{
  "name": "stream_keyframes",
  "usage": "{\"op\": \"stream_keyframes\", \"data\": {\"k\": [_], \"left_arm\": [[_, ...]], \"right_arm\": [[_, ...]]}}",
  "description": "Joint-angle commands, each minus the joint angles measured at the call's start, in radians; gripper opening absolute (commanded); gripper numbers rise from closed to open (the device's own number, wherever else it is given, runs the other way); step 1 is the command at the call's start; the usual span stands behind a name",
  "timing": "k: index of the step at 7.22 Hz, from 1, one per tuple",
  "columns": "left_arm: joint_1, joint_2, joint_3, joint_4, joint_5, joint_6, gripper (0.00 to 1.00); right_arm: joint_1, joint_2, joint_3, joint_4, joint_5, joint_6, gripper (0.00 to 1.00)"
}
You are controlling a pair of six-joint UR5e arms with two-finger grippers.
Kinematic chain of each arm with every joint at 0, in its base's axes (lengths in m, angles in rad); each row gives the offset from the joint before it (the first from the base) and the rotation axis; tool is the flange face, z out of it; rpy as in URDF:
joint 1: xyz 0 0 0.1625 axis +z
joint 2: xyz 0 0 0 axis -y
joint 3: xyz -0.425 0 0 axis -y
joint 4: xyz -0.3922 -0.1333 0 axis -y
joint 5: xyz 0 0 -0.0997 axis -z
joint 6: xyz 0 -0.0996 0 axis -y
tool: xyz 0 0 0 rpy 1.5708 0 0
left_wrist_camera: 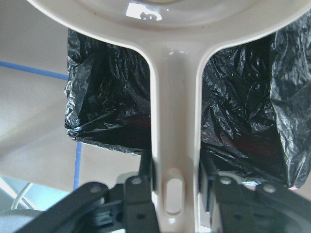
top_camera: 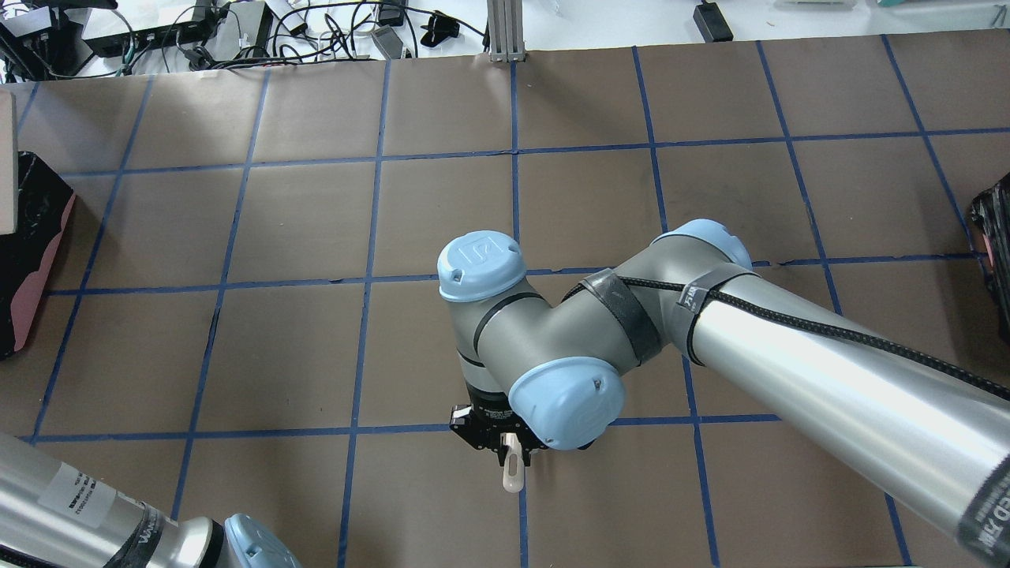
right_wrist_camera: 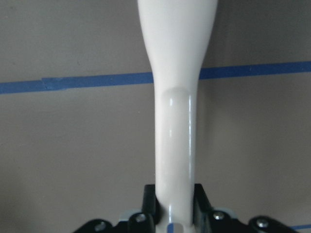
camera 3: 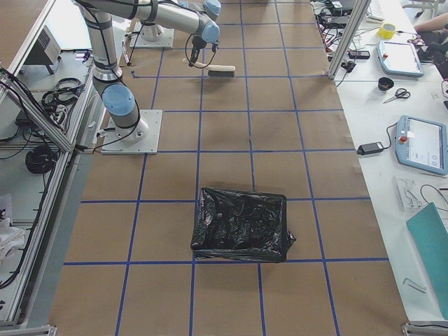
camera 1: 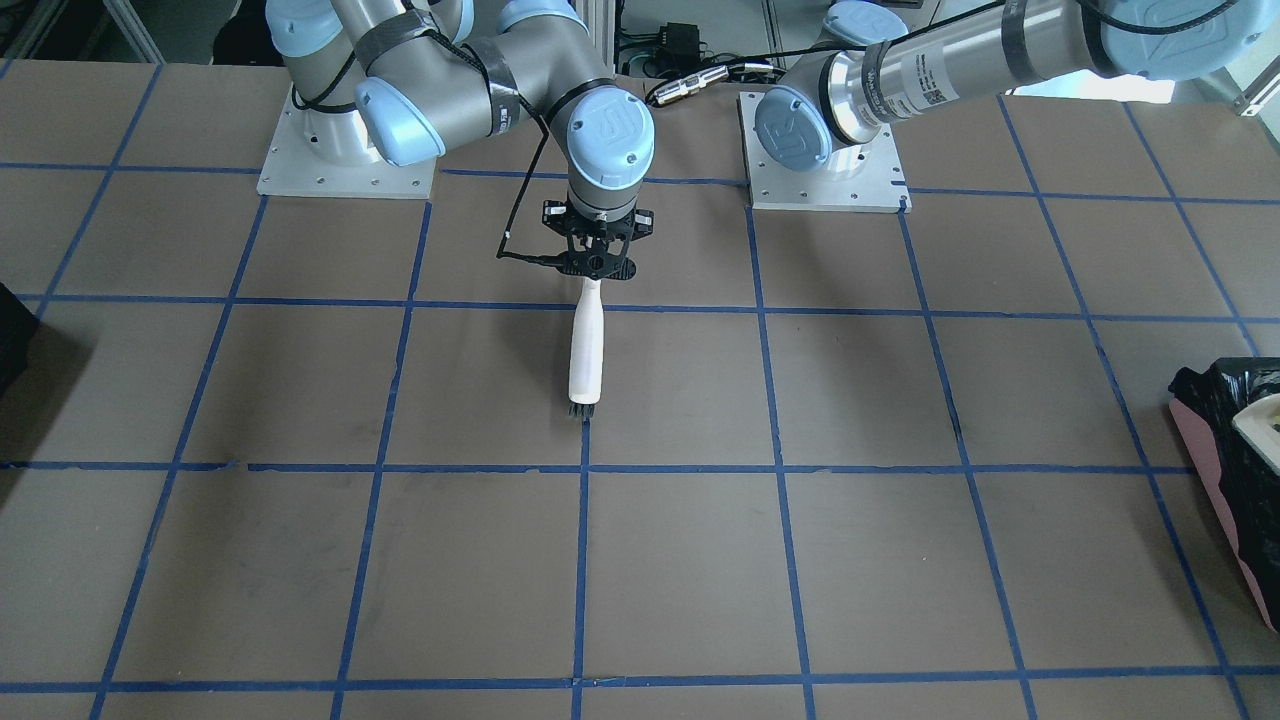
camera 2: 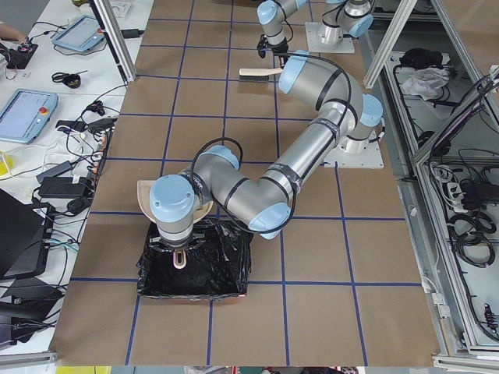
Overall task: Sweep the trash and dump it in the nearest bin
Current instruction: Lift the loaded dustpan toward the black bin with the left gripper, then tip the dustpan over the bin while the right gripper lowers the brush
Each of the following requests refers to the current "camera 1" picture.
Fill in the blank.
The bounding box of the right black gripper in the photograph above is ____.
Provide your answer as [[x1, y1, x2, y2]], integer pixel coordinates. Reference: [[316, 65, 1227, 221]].
[[541, 200, 655, 281]]

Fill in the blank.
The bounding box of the beige hand brush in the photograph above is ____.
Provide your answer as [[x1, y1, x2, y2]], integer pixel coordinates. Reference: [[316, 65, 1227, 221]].
[[568, 278, 605, 421]]

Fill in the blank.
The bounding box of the beige plastic dustpan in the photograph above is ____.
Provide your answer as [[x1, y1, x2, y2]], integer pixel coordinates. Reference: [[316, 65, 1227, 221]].
[[1231, 395, 1280, 474]]

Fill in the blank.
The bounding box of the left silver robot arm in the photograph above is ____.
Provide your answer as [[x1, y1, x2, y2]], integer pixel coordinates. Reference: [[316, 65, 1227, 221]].
[[751, 1, 1277, 172]]

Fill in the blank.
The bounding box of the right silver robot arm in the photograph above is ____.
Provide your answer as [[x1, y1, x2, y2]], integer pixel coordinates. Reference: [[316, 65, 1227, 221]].
[[257, 1, 655, 281]]

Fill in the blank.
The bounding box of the black bag lined bin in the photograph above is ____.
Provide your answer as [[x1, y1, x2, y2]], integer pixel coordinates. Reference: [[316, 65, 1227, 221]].
[[1167, 357, 1279, 632]]

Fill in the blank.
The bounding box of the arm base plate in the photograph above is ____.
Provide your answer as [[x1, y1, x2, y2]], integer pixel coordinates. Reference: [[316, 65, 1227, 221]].
[[739, 92, 911, 214], [256, 92, 435, 200]]

